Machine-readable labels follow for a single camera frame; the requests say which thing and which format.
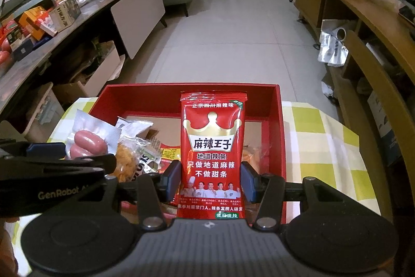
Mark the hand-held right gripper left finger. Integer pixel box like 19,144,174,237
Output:
103,160,182,230

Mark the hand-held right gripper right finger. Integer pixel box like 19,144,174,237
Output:
240,161,348,230

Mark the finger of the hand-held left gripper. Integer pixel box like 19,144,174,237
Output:
0,139,67,161
0,153,117,181

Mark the pink sausage packet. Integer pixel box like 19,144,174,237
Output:
66,109,122,161

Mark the golden fried snack packet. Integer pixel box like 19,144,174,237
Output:
114,138,146,184

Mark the red spicy strip packet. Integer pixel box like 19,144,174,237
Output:
177,91,249,220

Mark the red cardboard box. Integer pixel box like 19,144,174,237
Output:
87,83,288,226

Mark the red and yellow snack packet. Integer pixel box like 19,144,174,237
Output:
160,144,181,169

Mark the light storage box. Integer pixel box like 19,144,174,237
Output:
24,83,65,141

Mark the white snack packet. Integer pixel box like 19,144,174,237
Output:
116,117,154,143

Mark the open cardboard box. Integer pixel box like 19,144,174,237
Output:
53,40,126,104

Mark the dark blue box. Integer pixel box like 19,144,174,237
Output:
9,37,37,61

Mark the red fruit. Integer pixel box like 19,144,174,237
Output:
0,21,14,68

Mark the red and white small box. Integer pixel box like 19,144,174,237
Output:
36,13,59,37

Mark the orange box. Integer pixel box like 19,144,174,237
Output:
19,6,50,40

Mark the printed cardboard carton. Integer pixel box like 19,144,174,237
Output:
48,0,82,35

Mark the silver foil bag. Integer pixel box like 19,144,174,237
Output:
317,19,350,67

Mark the wooden chair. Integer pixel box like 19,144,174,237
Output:
342,31,415,226

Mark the wooden shelf unit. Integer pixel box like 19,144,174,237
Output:
293,0,415,122

